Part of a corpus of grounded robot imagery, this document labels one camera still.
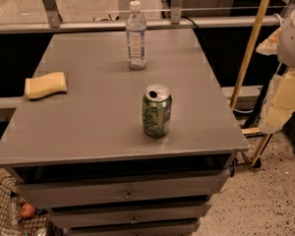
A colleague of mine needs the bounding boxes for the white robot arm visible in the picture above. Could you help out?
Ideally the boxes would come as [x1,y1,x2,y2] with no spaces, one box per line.
[256,9,295,134]

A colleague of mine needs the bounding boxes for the green soda can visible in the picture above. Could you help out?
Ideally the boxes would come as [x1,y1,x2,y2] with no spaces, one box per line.
[142,85,172,138]

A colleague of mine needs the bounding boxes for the metal railing frame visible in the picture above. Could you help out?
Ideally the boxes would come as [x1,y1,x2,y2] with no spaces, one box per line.
[0,0,295,35]

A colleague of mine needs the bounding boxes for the yellow sponge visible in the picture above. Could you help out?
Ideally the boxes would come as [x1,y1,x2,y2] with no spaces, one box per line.
[25,72,67,99]

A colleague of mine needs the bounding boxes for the black wire basket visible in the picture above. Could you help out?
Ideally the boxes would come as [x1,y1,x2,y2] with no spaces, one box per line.
[0,177,56,236]

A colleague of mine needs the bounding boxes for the grey drawer cabinet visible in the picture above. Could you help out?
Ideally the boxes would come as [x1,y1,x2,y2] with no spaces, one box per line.
[0,29,248,236]

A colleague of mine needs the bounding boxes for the clear plastic water bottle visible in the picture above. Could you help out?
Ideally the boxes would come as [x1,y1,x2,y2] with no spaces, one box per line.
[126,1,147,70]

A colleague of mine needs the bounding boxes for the orange fruit in basket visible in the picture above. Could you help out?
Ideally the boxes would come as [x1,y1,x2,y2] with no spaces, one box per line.
[21,203,35,219]

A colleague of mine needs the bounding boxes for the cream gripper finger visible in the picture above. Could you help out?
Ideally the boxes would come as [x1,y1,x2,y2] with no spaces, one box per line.
[256,28,281,56]
[258,68,295,134]

